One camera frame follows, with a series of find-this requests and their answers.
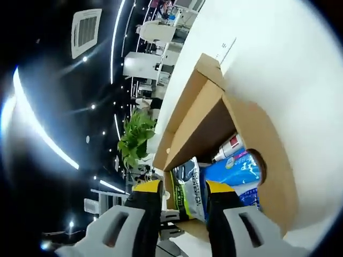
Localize white office chair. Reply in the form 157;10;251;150
138;20;175;43

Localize green silver pouch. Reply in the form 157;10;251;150
173;157;207;223

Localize blue soft tissue pack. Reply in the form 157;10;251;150
200;152;262;212

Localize ceiling air conditioner vent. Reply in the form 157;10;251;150
71;9;103;59

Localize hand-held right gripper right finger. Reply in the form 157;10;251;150
205;180;305;257

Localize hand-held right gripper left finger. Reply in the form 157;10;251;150
55;179;165;257

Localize white pump bottle red label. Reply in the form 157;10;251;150
211;132;244;164

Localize green potted plant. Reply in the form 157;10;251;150
117;109;161;168

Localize brown cardboard shoe box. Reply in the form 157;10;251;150
152;52;300;241

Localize white paper sheet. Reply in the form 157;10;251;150
214;37;237;65

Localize curved ceiling light strip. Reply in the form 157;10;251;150
109;0;127;84

